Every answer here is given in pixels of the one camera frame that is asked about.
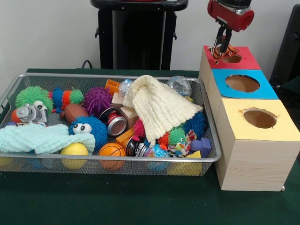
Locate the blue spiky ball with eyes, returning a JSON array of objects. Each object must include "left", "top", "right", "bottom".
[{"left": 182, "top": 111, "right": 207, "bottom": 136}]

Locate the light blue waffle cloth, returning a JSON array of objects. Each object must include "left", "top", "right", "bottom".
[{"left": 0, "top": 123, "right": 96, "bottom": 155}]

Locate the orange toy basketball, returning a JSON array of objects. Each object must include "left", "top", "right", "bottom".
[{"left": 98, "top": 143, "right": 127, "bottom": 171}]

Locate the globe print ball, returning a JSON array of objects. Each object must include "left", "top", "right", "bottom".
[{"left": 144, "top": 144, "right": 170, "bottom": 171}]

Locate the orange plastic block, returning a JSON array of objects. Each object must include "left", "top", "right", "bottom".
[{"left": 105, "top": 79, "right": 121, "bottom": 94}]

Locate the wooden box with three holes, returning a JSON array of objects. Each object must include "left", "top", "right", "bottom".
[{"left": 198, "top": 45, "right": 297, "bottom": 192}]

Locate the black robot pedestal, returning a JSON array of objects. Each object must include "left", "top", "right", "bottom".
[{"left": 90, "top": 0, "right": 189, "bottom": 71}]

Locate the black upright panel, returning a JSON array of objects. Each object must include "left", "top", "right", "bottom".
[{"left": 269, "top": 4, "right": 300, "bottom": 82}]

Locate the brown toy football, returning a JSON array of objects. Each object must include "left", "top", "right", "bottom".
[{"left": 60, "top": 104, "right": 89, "bottom": 124}]

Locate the yellow ball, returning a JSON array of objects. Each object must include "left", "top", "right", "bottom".
[{"left": 60, "top": 142, "right": 89, "bottom": 170}]

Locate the plain blue spiky ball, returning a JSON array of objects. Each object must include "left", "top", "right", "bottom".
[{"left": 68, "top": 116, "right": 108, "bottom": 150}]

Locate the multicoloured spiky caterpillar toy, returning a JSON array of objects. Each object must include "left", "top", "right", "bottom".
[
  {"left": 48, "top": 88, "right": 84, "bottom": 113},
  {"left": 133, "top": 118, "right": 192, "bottom": 150}
]

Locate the cream waffle cloth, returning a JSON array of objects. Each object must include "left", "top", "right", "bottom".
[{"left": 122, "top": 75, "right": 204, "bottom": 143}]

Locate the dark green tablecloth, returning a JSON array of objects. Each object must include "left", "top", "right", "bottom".
[
  {"left": 0, "top": 67, "right": 300, "bottom": 225},
  {"left": 280, "top": 78, "right": 300, "bottom": 94}
]

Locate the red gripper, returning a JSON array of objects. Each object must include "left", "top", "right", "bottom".
[{"left": 207, "top": 0, "right": 255, "bottom": 54}]

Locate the orange striped tiger plush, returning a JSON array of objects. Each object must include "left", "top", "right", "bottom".
[{"left": 209, "top": 44, "right": 240, "bottom": 66}]

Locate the green spiky ball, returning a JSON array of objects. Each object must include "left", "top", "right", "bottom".
[{"left": 15, "top": 86, "right": 54, "bottom": 115}]

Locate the shallow silver mesh bin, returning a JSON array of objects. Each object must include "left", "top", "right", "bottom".
[{"left": 0, "top": 73, "right": 222, "bottom": 176}]

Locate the purple spiky ball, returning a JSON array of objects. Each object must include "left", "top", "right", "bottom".
[{"left": 83, "top": 87, "right": 113, "bottom": 117}]

